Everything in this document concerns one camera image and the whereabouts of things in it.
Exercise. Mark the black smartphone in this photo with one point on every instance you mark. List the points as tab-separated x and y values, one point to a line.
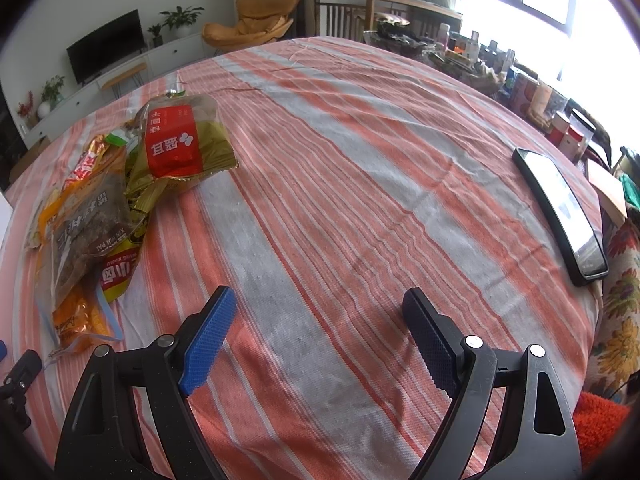
562	215

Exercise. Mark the beige cardboard sheet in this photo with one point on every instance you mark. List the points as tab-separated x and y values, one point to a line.
607	187

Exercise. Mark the orange striped table cloth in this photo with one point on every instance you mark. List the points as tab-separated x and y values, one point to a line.
325	200

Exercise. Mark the small plant in dark pot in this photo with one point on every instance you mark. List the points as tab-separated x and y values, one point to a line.
156	35

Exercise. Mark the orange shaggy rug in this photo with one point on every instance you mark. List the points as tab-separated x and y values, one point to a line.
600	425

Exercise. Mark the red flower plant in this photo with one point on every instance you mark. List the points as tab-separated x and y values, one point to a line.
27	110

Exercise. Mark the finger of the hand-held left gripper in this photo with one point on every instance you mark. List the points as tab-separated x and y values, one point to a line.
26	367
2	350

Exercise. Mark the large leafy potted plant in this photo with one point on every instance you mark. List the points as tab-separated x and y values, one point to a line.
181	17

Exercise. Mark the orange snack packet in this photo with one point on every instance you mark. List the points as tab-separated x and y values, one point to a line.
77	317

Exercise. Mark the orange lounge chair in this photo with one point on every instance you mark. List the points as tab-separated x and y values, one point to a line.
250	22

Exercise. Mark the plant in white vase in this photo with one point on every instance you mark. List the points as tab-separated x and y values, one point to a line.
50	95

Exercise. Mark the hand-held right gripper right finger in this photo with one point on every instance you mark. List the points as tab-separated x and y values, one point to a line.
431	347

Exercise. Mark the clear packet dark brown snack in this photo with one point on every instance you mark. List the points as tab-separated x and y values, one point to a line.
85	240

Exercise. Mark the white tv cabinet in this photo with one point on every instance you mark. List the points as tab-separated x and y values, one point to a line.
170	52

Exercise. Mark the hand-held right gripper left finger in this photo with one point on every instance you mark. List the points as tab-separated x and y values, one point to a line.
207	345

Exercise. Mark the black television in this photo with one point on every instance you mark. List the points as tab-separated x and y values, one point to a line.
105	45

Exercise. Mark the green packet with white label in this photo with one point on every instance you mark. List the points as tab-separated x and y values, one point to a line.
120	137

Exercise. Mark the wooden slatted chair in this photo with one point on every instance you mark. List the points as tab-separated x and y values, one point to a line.
342	12

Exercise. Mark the brown cardboard box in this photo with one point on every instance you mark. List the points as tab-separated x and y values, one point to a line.
30	157

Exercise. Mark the yellow packet with red label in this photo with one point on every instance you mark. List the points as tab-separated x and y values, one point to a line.
117	272

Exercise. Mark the wooden bench with metal legs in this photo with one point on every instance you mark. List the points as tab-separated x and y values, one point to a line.
122	71

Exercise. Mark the row of bottles and boxes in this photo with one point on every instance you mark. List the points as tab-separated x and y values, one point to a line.
500	70

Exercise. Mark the gold bag with red label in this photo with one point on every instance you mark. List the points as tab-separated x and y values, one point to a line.
172	142

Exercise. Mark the floral cloth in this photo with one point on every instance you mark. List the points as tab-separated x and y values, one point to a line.
617	285

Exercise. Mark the wooden side table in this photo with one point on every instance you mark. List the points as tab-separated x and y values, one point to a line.
420	12

